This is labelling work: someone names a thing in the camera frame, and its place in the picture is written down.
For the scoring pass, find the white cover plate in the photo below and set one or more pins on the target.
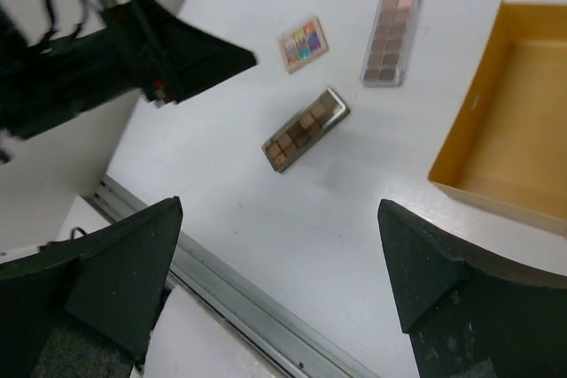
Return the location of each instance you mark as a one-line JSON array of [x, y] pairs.
[[187, 340]]

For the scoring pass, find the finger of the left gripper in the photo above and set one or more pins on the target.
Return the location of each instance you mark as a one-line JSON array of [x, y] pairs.
[[184, 60]]

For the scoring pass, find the right gripper large left finger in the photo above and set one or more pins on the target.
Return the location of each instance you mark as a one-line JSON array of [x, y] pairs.
[[86, 307]]

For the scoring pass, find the brown eyeshadow palette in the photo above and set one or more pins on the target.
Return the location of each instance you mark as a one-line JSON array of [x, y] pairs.
[[304, 130]]

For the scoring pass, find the right gripper thin right finger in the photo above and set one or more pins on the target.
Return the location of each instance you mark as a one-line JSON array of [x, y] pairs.
[[470, 312]]

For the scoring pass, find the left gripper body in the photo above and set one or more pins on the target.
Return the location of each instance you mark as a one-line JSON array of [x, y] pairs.
[[57, 79]]

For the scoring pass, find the aluminium front rail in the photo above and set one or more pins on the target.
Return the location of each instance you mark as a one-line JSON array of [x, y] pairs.
[[277, 334]]

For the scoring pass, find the pink eyeshadow palette clear case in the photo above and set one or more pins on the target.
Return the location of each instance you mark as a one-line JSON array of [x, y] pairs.
[[390, 43]]

